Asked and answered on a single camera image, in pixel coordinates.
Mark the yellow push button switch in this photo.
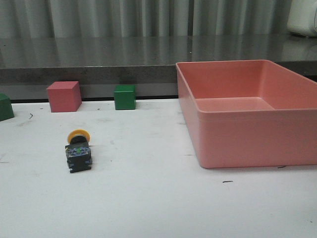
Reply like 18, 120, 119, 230
65, 129, 93, 174

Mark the pink plastic bin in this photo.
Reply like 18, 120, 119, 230
176, 60, 317, 169

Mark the pink cube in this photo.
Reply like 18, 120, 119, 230
47, 81, 82, 113

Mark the grey stone counter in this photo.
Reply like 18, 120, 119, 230
0, 34, 317, 102

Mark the green cube at left edge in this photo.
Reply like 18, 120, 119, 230
0, 93, 14, 121

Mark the white appliance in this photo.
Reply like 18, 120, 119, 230
287, 0, 317, 37

